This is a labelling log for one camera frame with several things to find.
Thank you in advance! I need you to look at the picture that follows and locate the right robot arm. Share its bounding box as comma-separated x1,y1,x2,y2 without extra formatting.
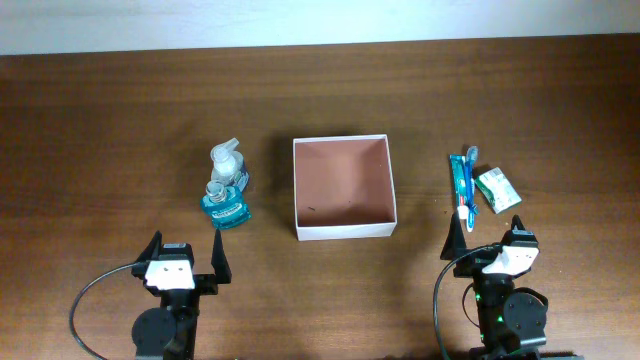
440,214,549,359

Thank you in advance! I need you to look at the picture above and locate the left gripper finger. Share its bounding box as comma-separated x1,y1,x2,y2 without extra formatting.
136,231,162,263
211,229,232,284

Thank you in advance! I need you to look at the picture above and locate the teal mouthwash bottle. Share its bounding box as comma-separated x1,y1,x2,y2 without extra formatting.
200,181,251,230

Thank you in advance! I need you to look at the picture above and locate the clear pump sanitizer bottle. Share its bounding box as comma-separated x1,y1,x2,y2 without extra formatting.
210,138,250,192

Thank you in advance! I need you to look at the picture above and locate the white cardboard box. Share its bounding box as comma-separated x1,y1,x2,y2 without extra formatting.
292,134,397,241

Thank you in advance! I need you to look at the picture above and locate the green white soap packet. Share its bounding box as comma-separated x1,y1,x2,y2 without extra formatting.
475,167,522,214

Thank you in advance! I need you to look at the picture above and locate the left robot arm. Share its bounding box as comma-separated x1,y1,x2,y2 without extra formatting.
131,230,232,360

